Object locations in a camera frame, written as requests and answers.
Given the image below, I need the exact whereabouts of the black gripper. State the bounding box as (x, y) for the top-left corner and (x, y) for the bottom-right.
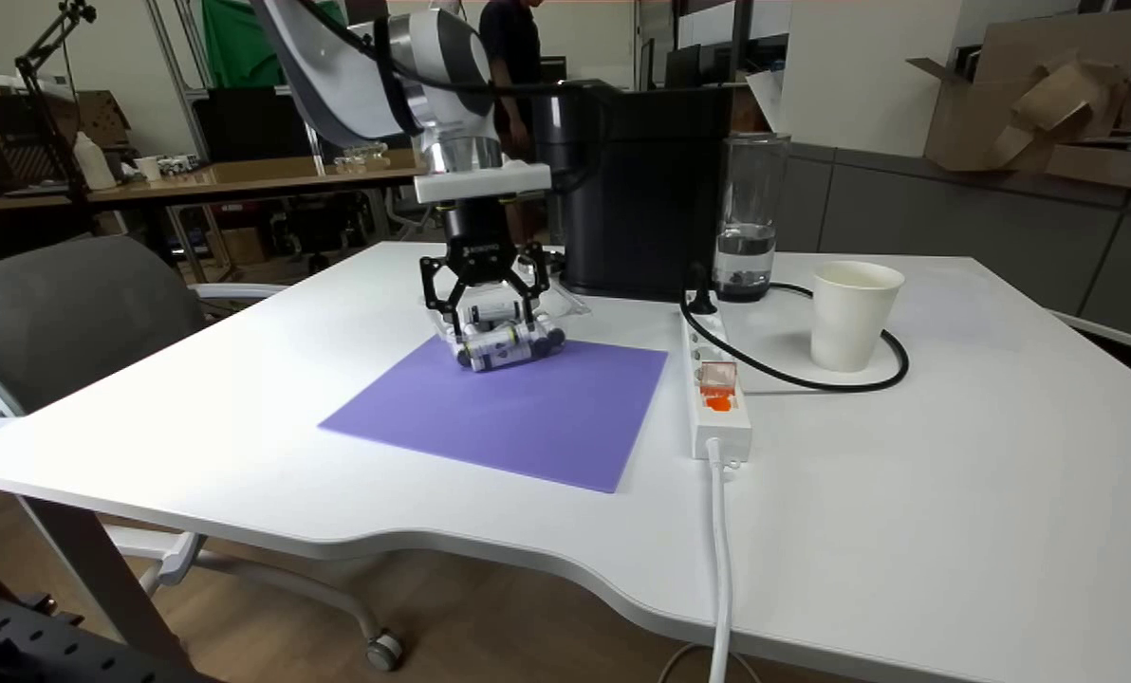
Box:
(414, 203), (559, 337)

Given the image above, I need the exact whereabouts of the purple mat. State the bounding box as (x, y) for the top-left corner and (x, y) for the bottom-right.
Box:
(320, 336), (671, 499)

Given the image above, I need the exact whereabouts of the brown cardboard box stack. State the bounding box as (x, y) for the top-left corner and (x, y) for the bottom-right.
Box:
(0, 86), (132, 195)

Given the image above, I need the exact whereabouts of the open cardboard box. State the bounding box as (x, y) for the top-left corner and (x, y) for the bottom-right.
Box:
(908, 4), (1131, 182)

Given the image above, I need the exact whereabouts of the white tube orange band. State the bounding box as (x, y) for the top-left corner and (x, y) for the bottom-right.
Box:
(523, 318), (567, 352)

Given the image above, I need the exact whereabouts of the clear plastic bag with items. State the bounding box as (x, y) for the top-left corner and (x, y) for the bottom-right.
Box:
(417, 282), (589, 375)

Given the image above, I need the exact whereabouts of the black coffee machine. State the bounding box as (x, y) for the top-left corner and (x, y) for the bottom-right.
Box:
(532, 75), (736, 305)

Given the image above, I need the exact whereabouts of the glass carafe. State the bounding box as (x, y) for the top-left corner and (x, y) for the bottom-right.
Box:
(708, 128), (780, 305)

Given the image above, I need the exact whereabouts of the wooden table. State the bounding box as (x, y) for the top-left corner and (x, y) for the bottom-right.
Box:
(0, 150), (466, 277)

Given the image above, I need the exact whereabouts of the white power strip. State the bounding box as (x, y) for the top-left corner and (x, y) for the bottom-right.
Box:
(674, 308), (756, 466)

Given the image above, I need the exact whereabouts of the black monitor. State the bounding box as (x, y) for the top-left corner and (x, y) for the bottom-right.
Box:
(188, 86), (320, 169)

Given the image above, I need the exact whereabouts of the green cloth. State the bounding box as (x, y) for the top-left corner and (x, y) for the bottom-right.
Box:
(197, 0), (378, 150)

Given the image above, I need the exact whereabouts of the white paper cup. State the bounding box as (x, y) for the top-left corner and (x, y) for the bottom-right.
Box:
(807, 260), (908, 375)

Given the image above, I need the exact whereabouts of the white jug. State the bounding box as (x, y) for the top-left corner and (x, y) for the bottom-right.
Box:
(70, 128), (121, 195)

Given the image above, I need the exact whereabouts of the grey office chair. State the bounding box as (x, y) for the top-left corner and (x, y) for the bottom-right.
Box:
(0, 233), (408, 676)

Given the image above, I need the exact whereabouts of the white board panel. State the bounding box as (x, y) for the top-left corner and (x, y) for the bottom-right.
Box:
(785, 0), (966, 165)

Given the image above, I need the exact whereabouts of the grey counter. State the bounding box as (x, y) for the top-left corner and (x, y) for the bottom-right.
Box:
(767, 142), (1131, 344)

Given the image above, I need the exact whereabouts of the grey table leg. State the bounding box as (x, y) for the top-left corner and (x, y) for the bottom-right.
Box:
(11, 495), (197, 683)

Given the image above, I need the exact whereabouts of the black perforated rack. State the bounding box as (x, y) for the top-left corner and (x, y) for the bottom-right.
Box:
(0, 585), (202, 683)

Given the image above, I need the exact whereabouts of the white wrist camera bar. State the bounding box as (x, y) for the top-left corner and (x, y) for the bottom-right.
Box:
(408, 161), (559, 210)

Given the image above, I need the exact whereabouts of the white power cable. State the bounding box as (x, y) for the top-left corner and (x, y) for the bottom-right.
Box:
(700, 433), (736, 683)

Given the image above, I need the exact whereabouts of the black power cable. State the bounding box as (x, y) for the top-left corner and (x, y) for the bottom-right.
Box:
(674, 277), (913, 396)

